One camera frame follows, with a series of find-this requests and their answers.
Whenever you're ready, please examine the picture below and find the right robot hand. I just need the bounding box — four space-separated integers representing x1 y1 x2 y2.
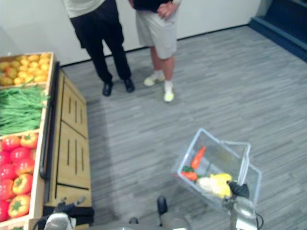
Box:
228 181 250 199

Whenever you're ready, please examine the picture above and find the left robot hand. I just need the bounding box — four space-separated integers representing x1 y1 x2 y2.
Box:
54 195 87 214

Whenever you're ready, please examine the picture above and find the clear plastic shopping basket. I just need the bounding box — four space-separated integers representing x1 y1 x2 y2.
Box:
170 127 262 212

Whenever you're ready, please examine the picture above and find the yellow bell pepper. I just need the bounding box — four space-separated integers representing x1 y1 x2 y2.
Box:
210 172 234 199

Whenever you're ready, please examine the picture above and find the white cauliflower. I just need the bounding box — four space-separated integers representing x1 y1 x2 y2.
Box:
196 176 218 193

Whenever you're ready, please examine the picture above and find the orange bell pepper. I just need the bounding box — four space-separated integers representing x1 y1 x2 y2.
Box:
20 133 39 150
7 194 31 219
12 173 34 196

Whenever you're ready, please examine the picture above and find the short carrot with green top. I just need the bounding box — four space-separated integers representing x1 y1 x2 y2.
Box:
181 165 199 182

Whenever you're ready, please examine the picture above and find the long orange carrot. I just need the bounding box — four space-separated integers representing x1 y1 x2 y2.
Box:
191 146 207 169

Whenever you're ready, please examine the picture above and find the red bell pepper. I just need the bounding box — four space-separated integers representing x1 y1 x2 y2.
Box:
1 136 21 151
10 147 32 163
0 164 18 180
0 200 11 222
14 158 35 177
0 150 12 166
0 179 14 201

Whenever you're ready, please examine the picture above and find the wooden produce display stand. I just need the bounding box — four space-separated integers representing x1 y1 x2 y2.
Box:
0 51 93 230

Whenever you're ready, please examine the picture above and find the green beans bunch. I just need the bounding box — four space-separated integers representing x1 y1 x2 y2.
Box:
0 85 50 136

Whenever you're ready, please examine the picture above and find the orange tinted lemon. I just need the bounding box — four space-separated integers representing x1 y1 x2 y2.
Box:
5 67 18 79

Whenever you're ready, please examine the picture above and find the dark blue platform step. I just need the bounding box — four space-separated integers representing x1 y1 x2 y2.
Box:
248 0 307 63

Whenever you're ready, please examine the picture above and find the person in black trousers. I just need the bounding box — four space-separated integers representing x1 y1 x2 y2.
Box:
62 0 135 97

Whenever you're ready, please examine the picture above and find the person in grey shorts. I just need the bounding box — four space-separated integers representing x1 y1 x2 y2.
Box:
128 0 181 103

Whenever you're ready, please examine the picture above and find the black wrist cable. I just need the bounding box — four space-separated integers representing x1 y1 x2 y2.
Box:
254 212 265 230

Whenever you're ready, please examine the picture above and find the black rail on stand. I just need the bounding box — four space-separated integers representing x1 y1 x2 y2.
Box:
39 61 60 179

